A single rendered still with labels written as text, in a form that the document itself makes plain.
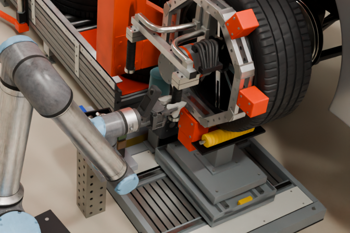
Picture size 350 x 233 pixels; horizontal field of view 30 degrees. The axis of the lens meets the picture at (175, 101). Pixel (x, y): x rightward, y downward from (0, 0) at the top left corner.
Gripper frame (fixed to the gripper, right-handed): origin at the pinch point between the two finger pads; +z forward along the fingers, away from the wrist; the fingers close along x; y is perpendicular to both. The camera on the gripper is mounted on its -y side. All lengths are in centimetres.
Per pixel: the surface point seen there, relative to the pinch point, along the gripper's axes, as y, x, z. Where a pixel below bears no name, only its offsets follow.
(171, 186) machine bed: 77, -25, 20
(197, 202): 69, -5, 20
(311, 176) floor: 83, -3, 92
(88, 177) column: 57, -30, -22
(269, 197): 70, 8, 52
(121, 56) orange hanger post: 20, -60, 9
